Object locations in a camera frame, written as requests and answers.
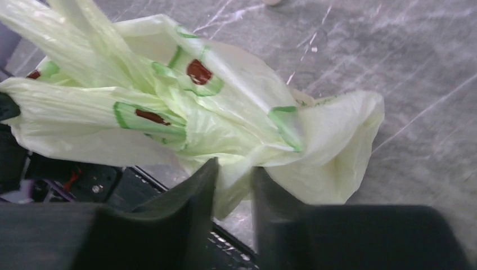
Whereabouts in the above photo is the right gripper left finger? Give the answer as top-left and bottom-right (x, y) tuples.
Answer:
(1, 158), (219, 269)

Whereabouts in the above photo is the light green plastic bag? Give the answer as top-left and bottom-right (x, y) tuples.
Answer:
(1, 1), (384, 219)

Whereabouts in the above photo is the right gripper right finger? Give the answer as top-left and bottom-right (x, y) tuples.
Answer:
(251, 168), (471, 269)

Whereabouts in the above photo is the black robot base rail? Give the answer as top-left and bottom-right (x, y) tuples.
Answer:
(0, 123), (260, 270)

